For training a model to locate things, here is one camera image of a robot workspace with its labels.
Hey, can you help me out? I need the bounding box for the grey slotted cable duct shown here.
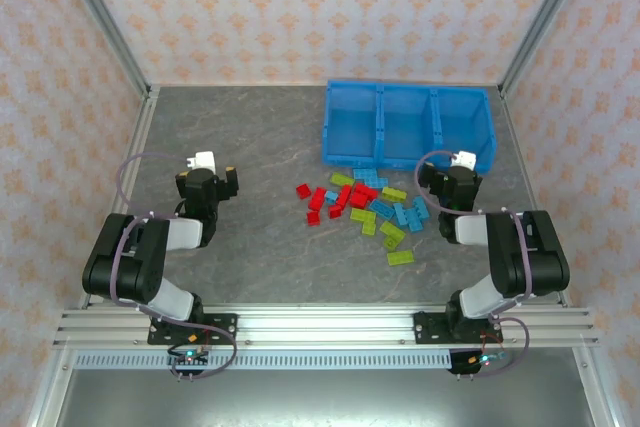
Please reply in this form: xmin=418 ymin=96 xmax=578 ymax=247
xmin=74 ymin=350 xmax=454 ymax=371

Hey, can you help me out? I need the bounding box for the left aluminium upright post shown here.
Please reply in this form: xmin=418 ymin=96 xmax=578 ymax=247
xmin=51 ymin=0 xmax=154 ymax=98

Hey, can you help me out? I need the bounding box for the small circuit board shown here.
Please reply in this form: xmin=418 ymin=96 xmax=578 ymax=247
xmin=447 ymin=348 xmax=509 ymax=378
xmin=167 ymin=346 xmax=211 ymax=381

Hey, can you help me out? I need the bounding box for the right aluminium upright post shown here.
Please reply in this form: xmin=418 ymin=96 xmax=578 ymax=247
xmin=498 ymin=0 xmax=595 ymax=99

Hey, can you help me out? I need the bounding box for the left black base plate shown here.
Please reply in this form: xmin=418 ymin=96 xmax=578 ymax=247
xmin=147 ymin=313 xmax=239 ymax=346

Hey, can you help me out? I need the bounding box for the left aluminium lower frame rail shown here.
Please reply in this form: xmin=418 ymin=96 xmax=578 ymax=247
xmin=27 ymin=346 xmax=76 ymax=427

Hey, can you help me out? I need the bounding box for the aluminium frame rail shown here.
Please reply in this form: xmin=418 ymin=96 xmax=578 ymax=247
xmin=27 ymin=346 xmax=76 ymax=427
xmin=572 ymin=346 xmax=626 ymax=427

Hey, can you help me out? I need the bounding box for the right aluminium lower frame rail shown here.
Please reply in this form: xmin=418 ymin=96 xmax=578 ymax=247
xmin=572 ymin=346 xmax=626 ymax=427

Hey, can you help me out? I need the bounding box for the blue three-compartment plastic bin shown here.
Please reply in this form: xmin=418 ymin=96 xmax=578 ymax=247
xmin=321 ymin=78 xmax=498 ymax=176

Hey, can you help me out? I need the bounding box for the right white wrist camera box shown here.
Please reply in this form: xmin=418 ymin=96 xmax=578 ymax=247
xmin=448 ymin=149 xmax=479 ymax=172

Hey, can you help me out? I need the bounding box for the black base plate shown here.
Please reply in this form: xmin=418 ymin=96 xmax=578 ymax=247
xmin=147 ymin=313 xmax=239 ymax=346
xmin=413 ymin=310 xmax=501 ymax=346

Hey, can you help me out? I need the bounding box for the right small circuit board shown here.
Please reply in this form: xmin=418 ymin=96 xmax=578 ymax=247
xmin=447 ymin=348 xmax=509 ymax=378

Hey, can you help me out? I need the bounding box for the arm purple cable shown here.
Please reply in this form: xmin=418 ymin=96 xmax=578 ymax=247
xmin=108 ymin=151 xmax=239 ymax=381
xmin=414 ymin=149 xmax=530 ymax=378

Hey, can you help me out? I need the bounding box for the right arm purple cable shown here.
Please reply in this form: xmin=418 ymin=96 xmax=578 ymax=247
xmin=414 ymin=149 xmax=530 ymax=378

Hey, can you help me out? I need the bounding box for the aluminium upright post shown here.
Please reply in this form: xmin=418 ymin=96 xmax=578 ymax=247
xmin=51 ymin=0 xmax=154 ymax=98
xmin=498 ymin=0 xmax=595 ymax=99

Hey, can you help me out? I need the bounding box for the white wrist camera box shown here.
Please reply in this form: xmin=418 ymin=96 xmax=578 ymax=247
xmin=448 ymin=149 xmax=479 ymax=172
xmin=187 ymin=149 xmax=218 ymax=174

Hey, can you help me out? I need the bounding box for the right aluminium table side rail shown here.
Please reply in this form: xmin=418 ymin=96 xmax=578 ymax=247
xmin=497 ymin=86 xmax=574 ymax=308

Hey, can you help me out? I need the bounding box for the left small circuit board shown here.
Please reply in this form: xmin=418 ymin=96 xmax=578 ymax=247
xmin=167 ymin=346 xmax=211 ymax=381

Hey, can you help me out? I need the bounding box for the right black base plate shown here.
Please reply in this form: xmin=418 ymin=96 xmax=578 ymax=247
xmin=413 ymin=310 xmax=501 ymax=346

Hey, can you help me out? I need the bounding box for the aluminium table side rail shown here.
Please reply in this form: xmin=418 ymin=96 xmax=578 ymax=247
xmin=497 ymin=86 xmax=574 ymax=308
xmin=77 ymin=86 xmax=162 ymax=309

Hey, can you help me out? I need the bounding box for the left aluminium table side rail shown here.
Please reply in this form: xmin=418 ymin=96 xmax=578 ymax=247
xmin=77 ymin=86 xmax=162 ymax=309

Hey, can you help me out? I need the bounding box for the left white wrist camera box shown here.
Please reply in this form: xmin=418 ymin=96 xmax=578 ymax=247
xmin=187 ymin=149 xmax=218 ymax=174

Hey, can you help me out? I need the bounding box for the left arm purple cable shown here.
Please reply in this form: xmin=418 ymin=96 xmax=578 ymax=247
xmin=108 ymin=151 xmax=239 ymax=381

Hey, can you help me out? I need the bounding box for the grey metal shelf panel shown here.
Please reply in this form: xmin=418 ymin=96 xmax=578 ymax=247
xmin=54 ymin=369 xmax=601 ymax=427

